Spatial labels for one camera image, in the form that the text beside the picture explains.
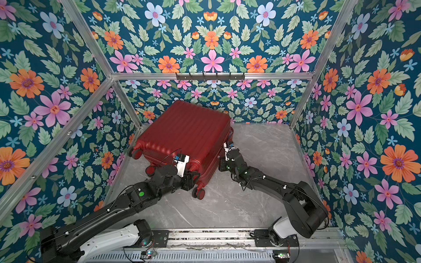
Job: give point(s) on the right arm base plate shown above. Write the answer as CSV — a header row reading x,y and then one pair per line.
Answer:
x,y
266,238

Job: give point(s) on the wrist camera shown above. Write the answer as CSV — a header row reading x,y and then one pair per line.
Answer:
x,y
181,162
228,146

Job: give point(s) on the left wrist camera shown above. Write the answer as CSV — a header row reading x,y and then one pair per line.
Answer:
x,y
181,162

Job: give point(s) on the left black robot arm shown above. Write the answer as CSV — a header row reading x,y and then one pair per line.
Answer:
x,y
86,238

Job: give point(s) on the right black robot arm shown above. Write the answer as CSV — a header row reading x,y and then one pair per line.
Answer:
x,y
305,211

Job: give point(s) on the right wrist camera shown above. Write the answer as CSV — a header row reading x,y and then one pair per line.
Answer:
x,y
228,146

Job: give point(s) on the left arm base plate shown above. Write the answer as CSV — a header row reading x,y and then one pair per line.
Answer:
x,y
153,239

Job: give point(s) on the red hard-shell suitcase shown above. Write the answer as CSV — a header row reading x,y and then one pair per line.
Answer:
x,y
188,129

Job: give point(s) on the aluminium cage frame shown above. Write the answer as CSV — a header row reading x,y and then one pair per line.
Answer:
x,y
112,79

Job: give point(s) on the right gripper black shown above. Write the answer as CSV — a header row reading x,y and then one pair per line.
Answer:
x,y
223,161

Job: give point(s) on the metal hook rail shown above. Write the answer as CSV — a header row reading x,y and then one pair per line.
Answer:
x,y
210,76

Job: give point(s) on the white slotted cable duct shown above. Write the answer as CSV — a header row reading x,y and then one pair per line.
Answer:
x,y
230,256

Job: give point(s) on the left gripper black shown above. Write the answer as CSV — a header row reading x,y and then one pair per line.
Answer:
x,y
191,179

